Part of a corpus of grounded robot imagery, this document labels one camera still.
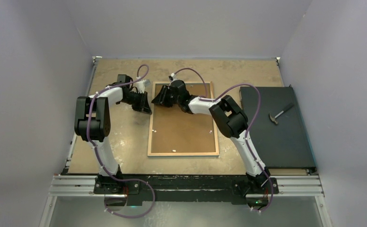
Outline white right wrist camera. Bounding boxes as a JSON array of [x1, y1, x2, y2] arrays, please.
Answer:
[[168, 73, 176, 83]]

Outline aluminium front rail frame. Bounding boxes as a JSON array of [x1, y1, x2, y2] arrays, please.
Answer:
[[39, 175, 332, 227]]

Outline small black hammer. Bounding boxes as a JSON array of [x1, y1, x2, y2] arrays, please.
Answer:
[[269, 103, 295, 125]]

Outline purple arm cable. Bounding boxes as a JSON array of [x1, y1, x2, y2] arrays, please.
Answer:
[[86, 64, 157, 219], [172, 67, 275, 214]]

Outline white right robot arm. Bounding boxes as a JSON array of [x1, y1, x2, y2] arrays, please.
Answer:
[[151, 80, 272, 192]]

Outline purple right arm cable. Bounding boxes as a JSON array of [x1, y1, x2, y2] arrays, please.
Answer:
[[172, 67, 275, 214]]

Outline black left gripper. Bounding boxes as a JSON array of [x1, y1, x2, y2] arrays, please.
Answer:
[[122, 91, 152, 114]]

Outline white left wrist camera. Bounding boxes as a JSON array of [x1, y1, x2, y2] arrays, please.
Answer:
[[135, 79, 151, 93]]

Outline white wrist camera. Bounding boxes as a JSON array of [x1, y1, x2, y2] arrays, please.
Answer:
[[168, 73, 176, 83], [135, 79, 151, 93]]

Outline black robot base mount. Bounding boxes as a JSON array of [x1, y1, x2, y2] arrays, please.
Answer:
[[93, 174, 279, 207]]

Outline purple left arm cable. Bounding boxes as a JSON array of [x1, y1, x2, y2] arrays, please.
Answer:
[[86, 64, 157, 219]]

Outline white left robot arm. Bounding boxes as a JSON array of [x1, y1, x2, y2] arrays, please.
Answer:
[[74, 74, 152, 193]]

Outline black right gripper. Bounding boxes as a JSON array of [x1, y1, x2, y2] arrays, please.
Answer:
[[152, 85, 181, 108]]

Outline dark green flat box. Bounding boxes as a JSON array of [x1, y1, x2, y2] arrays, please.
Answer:
[[239, 87, 316, 169]]

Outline blue wooden picture frame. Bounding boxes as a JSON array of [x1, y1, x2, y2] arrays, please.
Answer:
[[147, 81, 220, 157]]

